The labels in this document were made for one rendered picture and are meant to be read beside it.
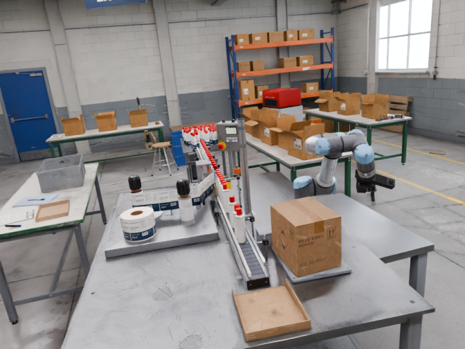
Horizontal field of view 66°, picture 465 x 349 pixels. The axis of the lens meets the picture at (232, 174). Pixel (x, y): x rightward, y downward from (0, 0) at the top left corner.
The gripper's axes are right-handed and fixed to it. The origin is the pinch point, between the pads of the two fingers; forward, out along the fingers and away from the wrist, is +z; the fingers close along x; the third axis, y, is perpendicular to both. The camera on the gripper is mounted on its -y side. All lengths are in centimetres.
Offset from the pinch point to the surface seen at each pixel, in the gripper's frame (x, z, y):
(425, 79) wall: -568, 406, -39
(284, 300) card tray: 57, -2, 34
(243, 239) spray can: 23, 11, 68
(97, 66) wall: -489, 195, 672
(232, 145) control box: -40, 3, 91
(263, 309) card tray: 63, -7, 41
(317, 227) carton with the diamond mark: 23.3, -8.5, 23.2
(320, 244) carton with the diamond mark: 27.8, -0.1, 22.5
